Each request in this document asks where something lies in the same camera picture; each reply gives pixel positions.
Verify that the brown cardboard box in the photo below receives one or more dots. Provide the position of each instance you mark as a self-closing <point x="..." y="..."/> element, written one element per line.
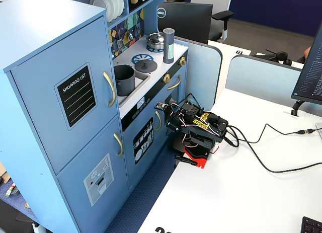
<point x="3" y="175"/>

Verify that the white and black office chair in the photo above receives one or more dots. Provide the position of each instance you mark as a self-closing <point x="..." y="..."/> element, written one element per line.
<point x="213" y="1"/>

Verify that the blue dishwasher door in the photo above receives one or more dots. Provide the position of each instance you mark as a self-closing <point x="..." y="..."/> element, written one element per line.
<point x="157" y="147"/>

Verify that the light blue desk divider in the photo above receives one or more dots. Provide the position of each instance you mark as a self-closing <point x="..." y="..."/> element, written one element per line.
<point x="251" y="77"/>
<point x="203" y="72"/>

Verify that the blue toy kitchen unit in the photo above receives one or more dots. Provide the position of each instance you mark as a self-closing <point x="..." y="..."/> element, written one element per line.
<point x="37" y="29"/>

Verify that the gray salt shaker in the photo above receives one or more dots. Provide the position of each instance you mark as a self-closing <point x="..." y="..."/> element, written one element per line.
<point x="168" y="49"/>

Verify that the white toy plate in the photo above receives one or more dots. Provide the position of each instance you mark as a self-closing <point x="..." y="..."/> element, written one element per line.
<point x="122" y="2"/>
<point x="115" y="4"/>
<point x="100" y="4"/>

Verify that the blue shopping list fridge door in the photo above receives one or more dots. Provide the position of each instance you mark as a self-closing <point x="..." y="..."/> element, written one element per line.
<point x="37" y="104"/>

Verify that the small wrist camera board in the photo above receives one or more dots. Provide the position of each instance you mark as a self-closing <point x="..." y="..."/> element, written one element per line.
<point x="161" y="106"/>

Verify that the black headset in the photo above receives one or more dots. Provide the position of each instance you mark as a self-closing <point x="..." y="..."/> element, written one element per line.
<point x="281" y="56"/>

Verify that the black table clamp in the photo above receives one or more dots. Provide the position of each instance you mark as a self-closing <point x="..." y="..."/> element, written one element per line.
<point x="186" y="160"/>

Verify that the silver slotted spatula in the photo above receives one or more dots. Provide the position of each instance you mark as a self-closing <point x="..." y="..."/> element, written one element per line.
<point x="120" y="45"/>

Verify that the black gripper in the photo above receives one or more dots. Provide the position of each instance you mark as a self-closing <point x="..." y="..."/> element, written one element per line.
<point x="191" y="141"/>

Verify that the silver ladle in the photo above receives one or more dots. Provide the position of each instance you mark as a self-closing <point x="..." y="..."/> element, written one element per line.
<point x="130" y="36"/>

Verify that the black monitor showing code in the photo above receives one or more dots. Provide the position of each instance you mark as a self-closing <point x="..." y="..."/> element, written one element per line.
<point x="312" y="74"/>

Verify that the black Dell monitor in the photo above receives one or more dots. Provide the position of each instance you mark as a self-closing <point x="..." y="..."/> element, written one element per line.
<point x="186" y="21"/>

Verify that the black keyboard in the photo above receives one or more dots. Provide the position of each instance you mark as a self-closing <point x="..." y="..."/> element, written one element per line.
<point x="313" y="226"/>

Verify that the blue oven door with window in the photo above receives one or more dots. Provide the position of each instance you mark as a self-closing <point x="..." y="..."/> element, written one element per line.
<point x="183" y="84"/>

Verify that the black toy microwave door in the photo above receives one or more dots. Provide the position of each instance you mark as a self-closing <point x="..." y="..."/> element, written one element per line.
<point x="148" y="2"/>

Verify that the gray cooking pot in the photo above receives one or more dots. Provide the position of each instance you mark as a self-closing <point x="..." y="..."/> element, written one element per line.
<point x="124" y="83"/>

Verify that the gray pot lid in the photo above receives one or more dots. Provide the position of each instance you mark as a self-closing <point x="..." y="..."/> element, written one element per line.
<point x="146" y="66"/>

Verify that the gray sink basin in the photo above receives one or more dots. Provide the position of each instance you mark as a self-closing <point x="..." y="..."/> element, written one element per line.
<point x="141" y="79"/>

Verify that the gold stove knob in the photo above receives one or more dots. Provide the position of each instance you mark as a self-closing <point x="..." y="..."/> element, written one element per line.
<point x="182" y="61"/>
<point x="166" y="78"/>

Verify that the red and black robot base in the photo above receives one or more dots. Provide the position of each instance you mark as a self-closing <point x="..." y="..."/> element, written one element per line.
<point x="198" y="158"/>

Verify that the stainless steel lidded pot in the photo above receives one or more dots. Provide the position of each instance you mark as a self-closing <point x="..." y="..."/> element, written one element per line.
<point x="155" y="40"/>

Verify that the blue water dispenser fridge door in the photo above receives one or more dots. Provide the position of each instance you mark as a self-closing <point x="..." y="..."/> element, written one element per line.
<point x="75" y="187"/>

